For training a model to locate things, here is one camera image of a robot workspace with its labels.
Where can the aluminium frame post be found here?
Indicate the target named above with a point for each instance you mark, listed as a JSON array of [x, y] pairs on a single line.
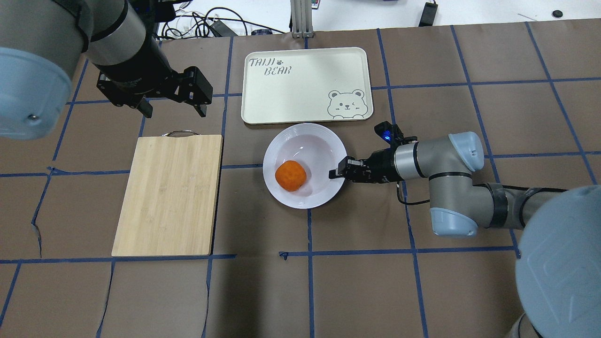
[[302, 19]]

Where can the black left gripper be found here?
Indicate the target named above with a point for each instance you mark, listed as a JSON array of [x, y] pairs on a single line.
[[134, 64]]

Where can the white ridged plate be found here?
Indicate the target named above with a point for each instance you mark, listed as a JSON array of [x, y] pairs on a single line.
[[315, 148]]

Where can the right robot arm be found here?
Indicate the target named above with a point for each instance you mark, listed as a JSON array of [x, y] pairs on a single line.
[[558, 271]]

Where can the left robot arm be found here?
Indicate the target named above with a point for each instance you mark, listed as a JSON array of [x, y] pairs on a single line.
[[42, 41]]

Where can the bamboo cutting board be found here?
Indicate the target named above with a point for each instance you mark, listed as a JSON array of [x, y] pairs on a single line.
[[169, 206]]

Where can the cream bear tray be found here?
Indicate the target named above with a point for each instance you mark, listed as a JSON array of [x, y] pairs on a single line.
[[308, 85]]

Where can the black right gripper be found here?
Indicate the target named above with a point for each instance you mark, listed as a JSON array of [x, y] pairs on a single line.
[[381, 165]]

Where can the orange fruit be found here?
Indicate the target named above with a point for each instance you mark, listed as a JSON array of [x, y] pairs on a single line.
[[291, 176]]

